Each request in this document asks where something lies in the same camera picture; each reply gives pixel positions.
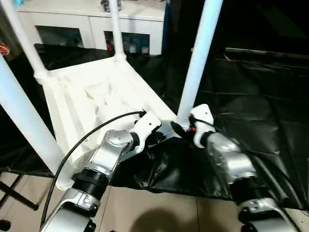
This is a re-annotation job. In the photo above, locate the white plastic table top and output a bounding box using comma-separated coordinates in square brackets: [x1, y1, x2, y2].
[34, 56, 180, 190]

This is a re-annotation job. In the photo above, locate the white plastic table leg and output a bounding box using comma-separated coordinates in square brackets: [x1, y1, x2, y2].
[109, 0, 127, 61]
[2, 0, 50, 84]
[176, 0, 224, 127]
[0, 53, 66, 177]

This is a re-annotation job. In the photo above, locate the black plastic mat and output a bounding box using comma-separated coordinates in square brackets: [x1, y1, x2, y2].
[0, 43, 309, 209]

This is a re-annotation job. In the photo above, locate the white sideboard with glass doors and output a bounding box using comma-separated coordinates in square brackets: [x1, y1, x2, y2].
[17, 0, 167, 55]

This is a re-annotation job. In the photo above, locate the dark object on cabinet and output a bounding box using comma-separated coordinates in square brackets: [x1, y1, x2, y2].
[101, 0, 123, 12]

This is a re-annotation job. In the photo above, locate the grey curtain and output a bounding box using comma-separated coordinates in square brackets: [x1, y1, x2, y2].
[0, 0, 27, 49]

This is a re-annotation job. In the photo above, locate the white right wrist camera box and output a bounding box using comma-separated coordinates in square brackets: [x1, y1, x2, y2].
[188, 104, 215, 148]

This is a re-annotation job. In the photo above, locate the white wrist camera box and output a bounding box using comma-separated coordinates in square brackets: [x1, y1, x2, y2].
[188, 104, 215, 148]
[130, 111, 163, 154]

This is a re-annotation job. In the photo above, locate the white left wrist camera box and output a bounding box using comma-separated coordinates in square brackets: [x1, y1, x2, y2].
[130, 111, 163, 154]

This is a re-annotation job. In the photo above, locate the black folding table frame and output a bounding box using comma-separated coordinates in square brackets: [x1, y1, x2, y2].
[0, 172, 40, 231]

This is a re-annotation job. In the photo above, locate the red wire basket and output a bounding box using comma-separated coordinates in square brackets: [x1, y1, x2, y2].
[0, 42, 11, 57]

